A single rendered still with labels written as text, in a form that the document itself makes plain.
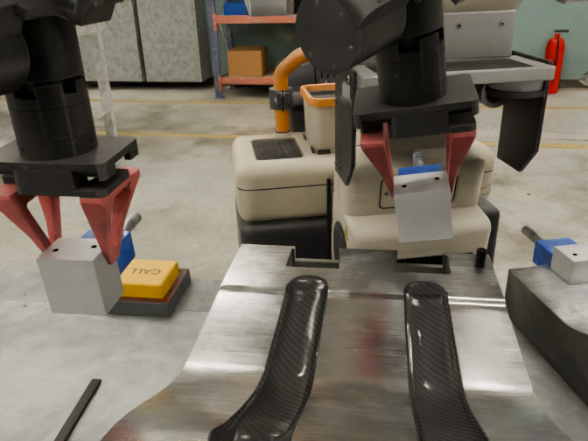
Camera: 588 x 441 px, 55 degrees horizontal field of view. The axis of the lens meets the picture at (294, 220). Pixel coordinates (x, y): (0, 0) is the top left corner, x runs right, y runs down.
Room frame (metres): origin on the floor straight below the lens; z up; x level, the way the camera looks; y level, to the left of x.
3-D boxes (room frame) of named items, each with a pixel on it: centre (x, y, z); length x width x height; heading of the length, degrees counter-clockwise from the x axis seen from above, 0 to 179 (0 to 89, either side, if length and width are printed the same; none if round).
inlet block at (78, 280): (0.46, 0.17, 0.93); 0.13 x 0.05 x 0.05; 170
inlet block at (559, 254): (0.57, -0.30, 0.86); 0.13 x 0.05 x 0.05; 8
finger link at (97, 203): (0.42, 0.17, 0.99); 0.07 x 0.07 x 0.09; 80
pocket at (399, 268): (0.49, -0.13, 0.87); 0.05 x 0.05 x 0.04; 81
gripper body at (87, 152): (0.42, 0.18, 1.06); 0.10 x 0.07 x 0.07; 80
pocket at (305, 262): (0.51, -0.02, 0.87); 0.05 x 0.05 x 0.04; 81
